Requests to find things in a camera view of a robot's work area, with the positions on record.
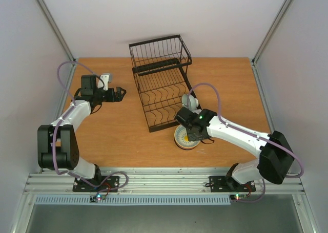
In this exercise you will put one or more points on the pale green glazed bowl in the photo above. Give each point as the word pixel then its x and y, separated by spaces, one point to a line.
pixel 190 102

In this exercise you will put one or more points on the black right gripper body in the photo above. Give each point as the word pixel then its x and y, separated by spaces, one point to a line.
pixel 194 134

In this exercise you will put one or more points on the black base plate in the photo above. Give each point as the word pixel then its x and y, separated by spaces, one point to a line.
pixel 111 184
pixel 223 184

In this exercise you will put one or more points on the black wire dish rack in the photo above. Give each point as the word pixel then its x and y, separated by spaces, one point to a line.
pixel 160 71

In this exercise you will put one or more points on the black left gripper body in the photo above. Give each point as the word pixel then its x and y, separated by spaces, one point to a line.
pixel 111 98

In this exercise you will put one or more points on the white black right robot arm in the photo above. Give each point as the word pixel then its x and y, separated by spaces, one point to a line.
pixel 272 152

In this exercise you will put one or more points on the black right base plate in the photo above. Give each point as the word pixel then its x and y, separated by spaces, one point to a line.
pixel 223 184

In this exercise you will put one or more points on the small circuit board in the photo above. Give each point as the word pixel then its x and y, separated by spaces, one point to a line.
pixel 237 197
pixel 98 197

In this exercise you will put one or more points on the left small circuit board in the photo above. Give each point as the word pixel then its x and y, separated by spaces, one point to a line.
pixel 98 197

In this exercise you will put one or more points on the right small circuit board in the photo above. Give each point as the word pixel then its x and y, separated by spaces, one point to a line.
pixel 237 197

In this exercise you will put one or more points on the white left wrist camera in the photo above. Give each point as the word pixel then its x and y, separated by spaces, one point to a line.
pixel 104 81

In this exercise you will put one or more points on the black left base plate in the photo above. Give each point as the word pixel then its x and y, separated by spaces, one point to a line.
pixel 111 184

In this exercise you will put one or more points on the grey slotted cable duct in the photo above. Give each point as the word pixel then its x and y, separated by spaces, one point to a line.
pixel 133 200

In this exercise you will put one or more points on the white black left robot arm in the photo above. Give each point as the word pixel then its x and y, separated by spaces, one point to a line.
pixel 57 145

